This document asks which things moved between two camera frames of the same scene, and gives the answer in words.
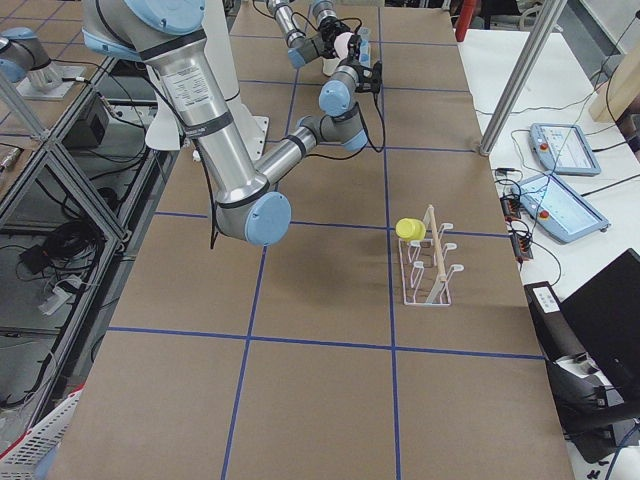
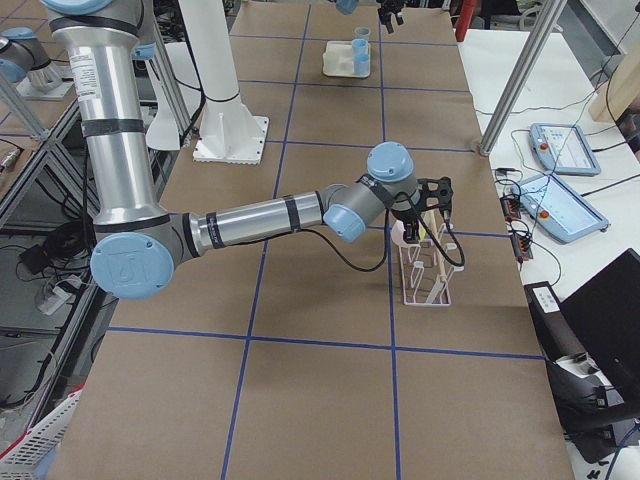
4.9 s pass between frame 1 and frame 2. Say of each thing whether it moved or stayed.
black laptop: stayed
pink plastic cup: moved
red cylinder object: stayed
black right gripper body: moved
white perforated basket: stayed
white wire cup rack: stayed
